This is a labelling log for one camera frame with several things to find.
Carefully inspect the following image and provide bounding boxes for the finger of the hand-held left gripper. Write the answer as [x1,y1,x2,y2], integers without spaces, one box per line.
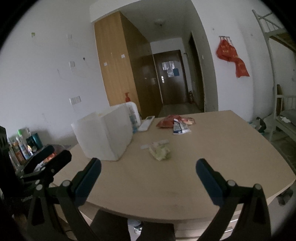
[21,150,73,186]
[16,145,56,174]

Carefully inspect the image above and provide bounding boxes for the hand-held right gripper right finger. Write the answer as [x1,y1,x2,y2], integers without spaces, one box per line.
[196,159,271,241]

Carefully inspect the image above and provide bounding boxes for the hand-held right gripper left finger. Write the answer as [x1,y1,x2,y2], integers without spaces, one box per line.
[26,158,102,241]

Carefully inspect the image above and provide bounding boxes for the white foam box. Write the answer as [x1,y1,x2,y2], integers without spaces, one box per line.
[71,103,134,162]

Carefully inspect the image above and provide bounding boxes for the teal canister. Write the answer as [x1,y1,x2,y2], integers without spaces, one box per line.
[31,133,43,151]

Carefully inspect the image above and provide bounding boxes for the green-capped spray bottle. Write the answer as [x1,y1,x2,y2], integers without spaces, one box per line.
[17,128,32,158]

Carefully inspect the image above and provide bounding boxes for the green crumpled wrappers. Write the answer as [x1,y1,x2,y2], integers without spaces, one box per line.
[149,142,172,161]

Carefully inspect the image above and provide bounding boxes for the blue and white packet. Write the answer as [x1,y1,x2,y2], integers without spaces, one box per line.
[173,119,192,134]

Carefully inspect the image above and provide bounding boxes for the red snack packet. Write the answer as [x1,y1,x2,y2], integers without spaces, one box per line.
[156,115,196,129]

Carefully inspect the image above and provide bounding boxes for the translucent white jug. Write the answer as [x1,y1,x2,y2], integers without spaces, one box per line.
[124,101,142,134]

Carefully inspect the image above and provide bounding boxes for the white remote control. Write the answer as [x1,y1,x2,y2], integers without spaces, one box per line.
[138,116,155,132]

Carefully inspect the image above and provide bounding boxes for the dark brown entrance door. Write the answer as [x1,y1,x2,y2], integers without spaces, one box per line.
[154,49,189,105]

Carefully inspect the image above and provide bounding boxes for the dark side doorway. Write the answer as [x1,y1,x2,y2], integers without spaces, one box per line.
[188,31,205,113]

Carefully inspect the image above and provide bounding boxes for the wooden wardrobe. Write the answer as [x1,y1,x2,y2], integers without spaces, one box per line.
[94,11,163,117]

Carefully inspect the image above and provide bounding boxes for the door notice papers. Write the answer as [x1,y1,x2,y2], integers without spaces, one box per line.
[162,61,180,77]

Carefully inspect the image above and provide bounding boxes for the red plastic bag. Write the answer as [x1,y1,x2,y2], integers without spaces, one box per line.
[216,39,238,62]
[235,58,250,78]

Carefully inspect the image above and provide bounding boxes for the white metal bunk bed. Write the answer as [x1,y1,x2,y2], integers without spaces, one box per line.
[252,9,296,142]

